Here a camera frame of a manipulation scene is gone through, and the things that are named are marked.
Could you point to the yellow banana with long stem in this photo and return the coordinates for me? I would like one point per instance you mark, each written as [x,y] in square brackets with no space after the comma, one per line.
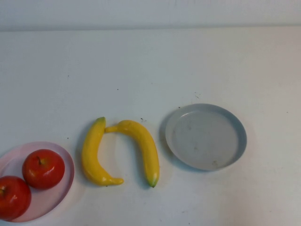
[148,148]

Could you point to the red apple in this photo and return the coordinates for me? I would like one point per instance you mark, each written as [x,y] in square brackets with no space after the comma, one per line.
[43,171]
[14,200]

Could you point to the pink round plate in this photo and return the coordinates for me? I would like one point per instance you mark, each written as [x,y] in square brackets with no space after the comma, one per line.
[51,195]

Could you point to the yellow banana with short stem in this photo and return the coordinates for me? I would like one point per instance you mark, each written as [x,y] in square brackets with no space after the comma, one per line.
[90,155]

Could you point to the grey-blue round plate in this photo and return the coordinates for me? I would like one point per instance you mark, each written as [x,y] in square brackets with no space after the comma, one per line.
[204,139]

